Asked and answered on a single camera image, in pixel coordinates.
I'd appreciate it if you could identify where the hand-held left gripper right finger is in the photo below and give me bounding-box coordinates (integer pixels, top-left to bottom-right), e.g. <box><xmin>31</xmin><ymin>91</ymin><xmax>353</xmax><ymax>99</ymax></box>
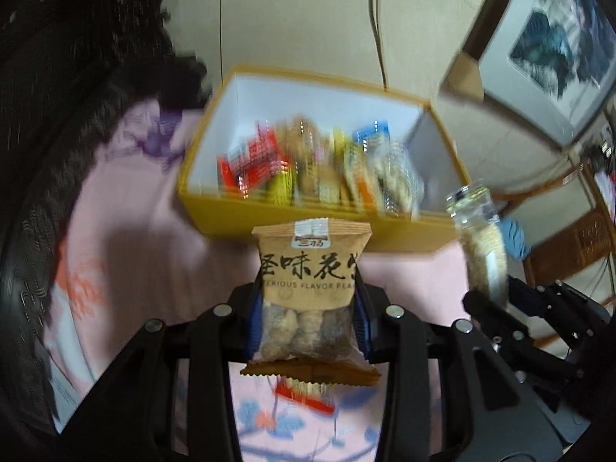
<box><xmin>353</xmin><ymin>284</ymin><xmax>564</xmax><ymax>462</ymax></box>

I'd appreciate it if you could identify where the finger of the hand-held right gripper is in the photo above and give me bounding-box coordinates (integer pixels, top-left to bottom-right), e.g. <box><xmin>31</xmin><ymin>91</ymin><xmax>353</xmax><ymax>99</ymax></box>
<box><xmin>462</xmin><ymin>290</ymin><xmax>584</xmax><ymax>382</ymax></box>
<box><xmin>507</xmin><ymin>276</ymin><xmax>616</xmax><ymax>348</ymax></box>

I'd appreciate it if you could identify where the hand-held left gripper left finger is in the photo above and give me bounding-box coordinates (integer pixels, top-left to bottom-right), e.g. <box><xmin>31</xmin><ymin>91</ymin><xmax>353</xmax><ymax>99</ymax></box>
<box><xmin>50</xmin><ymin>282</ymin><xmax>265</xmax><ymax>462</ymax></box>

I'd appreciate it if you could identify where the brown peanut snack packet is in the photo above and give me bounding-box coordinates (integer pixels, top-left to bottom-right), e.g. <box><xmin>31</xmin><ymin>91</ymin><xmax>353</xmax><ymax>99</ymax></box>
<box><xmin>239</xmin><ymin>219</ymin><xmax>382</xmax><ymax>388</ymax></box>

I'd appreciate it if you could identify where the clear packet of beige snack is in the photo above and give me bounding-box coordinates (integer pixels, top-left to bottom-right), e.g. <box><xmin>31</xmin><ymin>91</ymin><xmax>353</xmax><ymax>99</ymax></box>
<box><xmin>445</xmin><ymin>179</ymin><xmax>511</xmax><ymax>306</ymax></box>

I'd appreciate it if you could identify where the yellow cardboard box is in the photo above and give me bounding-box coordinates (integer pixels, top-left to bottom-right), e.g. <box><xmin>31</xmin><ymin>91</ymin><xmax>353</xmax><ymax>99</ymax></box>
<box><xmin>176</xmin><ymin>64</ymin><xmax>473</xmax><ymax>254</ymax></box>

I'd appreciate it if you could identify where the pile of assorted snack packets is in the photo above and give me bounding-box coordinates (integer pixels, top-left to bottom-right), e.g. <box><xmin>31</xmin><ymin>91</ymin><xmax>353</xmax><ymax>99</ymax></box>
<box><xmin>216</xmin><ymin>115</ymin><xmax>427</xmax><ymax>219</ymax></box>

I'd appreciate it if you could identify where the wooden armchair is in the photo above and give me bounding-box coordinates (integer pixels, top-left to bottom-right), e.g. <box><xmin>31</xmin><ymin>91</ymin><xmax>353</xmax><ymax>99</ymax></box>
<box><xmin>491</xmin><ymin>164</ymin><xmax>616</xmax><ymax>347</ymax></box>

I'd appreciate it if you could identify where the blue cloth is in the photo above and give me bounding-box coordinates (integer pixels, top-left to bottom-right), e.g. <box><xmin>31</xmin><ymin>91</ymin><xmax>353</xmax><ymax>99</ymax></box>
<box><xmin>498</xmin><ymin>216</ymin><xmax>533</xmax><ymax>261</ymax></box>

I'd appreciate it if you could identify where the red snack packet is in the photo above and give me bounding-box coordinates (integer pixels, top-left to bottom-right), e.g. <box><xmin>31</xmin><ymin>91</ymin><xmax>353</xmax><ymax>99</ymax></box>
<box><xmin>274</xmin><ymin>376</ymin><xmax>336</xmax><ymax>415</ymax></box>

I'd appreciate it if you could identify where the pink floral tablecloth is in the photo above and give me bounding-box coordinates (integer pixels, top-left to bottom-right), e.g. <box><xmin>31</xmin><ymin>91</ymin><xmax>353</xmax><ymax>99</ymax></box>
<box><xmin>48</xmin><ymin>101</ymin><xmax>482</xmax><ymax>462</ymax></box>

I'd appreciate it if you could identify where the dark fuzzy cloth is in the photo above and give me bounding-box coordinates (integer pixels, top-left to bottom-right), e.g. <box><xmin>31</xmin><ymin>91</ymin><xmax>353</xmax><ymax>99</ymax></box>
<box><xmin>0</xmin><ymin>0</ymin><xmax>213</xmax><ymax>436</ymax></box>

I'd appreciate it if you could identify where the framed wall picture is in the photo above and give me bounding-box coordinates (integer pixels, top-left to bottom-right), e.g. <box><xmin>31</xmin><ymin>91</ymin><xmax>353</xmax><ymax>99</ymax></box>
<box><xmin>461</xmin><ymin>0</ymin><xmax>616</xmax><ymax>151</ymax></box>

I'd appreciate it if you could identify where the thin wall cable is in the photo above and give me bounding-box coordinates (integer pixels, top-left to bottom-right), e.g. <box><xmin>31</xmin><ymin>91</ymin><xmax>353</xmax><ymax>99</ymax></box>
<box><xmin>218</xmin><ymin>0</ymin><xmax>226</xmax><ymax>85</ymax></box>

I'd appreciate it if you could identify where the thick wall cable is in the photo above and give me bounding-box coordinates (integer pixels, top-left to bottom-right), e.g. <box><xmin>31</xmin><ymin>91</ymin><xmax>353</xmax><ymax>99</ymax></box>
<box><xmin>367</xmin><ymin>0</ymin><xmax>392</xmax><ymax>93</ymax></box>

